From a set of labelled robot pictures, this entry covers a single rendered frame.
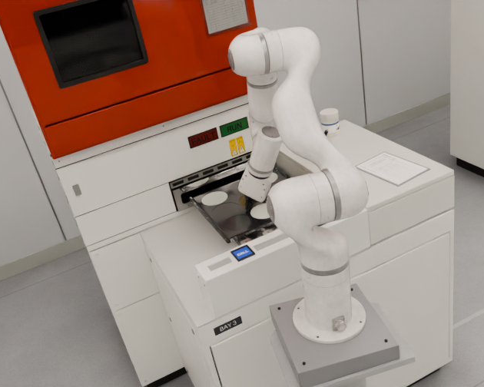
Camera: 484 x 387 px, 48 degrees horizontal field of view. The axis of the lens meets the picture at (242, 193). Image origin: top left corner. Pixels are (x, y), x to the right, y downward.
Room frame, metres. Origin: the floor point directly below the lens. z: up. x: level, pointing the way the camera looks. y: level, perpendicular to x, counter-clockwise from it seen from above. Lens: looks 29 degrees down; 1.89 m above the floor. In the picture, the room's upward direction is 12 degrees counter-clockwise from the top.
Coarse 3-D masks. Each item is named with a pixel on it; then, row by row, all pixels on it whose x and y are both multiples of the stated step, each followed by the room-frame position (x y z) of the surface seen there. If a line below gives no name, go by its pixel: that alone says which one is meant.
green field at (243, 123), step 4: (240, 120) 1.95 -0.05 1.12; (244, 120) 1.95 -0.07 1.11; (228, 124) 1.93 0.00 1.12; (232, 124) 1.93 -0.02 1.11; (236, 124) 1.94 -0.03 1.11; (240, 124) 1.95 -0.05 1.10; (244, 124) 1.95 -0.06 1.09; (220, 128) 1.92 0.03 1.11; (224, 128) 1.92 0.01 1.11; (228, 128) 1.93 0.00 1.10; (232, 128) 1.93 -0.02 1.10; (236, 128) 1.94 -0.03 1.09; (240, 128) 1.95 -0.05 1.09; (224, 132) 1.92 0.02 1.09; (228, 132) 1.93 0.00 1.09; (232, 132) 1.93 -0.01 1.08
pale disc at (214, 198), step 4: (216, 192) 1.82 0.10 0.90; (220, 192) 1.82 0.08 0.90; (204, 196) 1.81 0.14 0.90; (208, 196) 1.81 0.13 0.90; (212, 196) 1.80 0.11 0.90; (216, 196) 1.79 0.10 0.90; (220, 196) 1.79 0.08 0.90; (224, 196) 1.78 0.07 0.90; (204, 200) 1.78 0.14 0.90; (208, 200) 1.77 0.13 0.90; (212, 200) 1.77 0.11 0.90; (216, 200) 1.76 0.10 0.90; (220, 200) 1.75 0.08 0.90; (224, 200) 1.75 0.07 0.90; (208, 204) 1.74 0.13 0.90; (212, 204) 1.74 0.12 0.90; (216, 204) 1.73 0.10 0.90
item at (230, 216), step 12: (276, 180) 1.81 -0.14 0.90; (228, 192) 1.81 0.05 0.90; (240, 192) 1.79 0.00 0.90; (204, 204) 1.75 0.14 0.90; (228, 204) 1.71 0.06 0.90; (240, 204) 1.70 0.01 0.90; (216, 216) 1.65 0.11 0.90; (228, 216) 1.63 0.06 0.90; (240, 216) 1.62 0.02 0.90; (228, 228) 1.56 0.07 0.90; (240, 228) 1.54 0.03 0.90; (252, 228) 1.52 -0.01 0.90
